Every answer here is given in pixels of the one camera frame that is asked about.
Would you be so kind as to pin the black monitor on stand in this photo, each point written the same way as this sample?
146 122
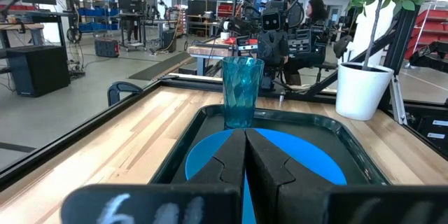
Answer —
131 1

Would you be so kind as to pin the black equipment case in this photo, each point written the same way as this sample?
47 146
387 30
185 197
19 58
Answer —
106 48

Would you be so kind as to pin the shelf with blue bins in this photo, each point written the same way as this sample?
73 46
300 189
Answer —
94 12

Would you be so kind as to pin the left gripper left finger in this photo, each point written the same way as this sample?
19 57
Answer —
231 161

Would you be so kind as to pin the white plant pot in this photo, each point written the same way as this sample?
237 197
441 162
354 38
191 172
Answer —
360 91

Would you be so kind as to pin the seated person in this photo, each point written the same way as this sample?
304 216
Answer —
316 10

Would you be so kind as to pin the silver metal bracket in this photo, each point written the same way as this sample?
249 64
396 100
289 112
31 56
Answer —
399 98

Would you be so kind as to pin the black floor cabinet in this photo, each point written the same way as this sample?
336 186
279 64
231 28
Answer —
38 71

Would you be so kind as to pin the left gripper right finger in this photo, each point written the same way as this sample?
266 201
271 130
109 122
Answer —
269 168

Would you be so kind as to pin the wooden workbench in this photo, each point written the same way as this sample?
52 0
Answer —
210 49

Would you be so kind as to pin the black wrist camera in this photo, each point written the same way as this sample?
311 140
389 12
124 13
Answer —
271 21

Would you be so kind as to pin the blue round plate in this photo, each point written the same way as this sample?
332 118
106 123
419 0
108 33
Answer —
308 161

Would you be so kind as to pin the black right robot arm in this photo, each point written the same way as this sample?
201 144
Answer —
299 43

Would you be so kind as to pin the red shelving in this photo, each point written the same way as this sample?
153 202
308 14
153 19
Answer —
428 28

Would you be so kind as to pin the dark green tray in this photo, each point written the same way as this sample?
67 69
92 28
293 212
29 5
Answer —
332 136

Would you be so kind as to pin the teal faceted plastic cup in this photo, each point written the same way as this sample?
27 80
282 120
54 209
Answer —
241 94

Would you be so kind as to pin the black office chair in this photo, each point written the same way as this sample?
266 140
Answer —
341 46

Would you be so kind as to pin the black desk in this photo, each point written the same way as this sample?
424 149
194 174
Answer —
31 28

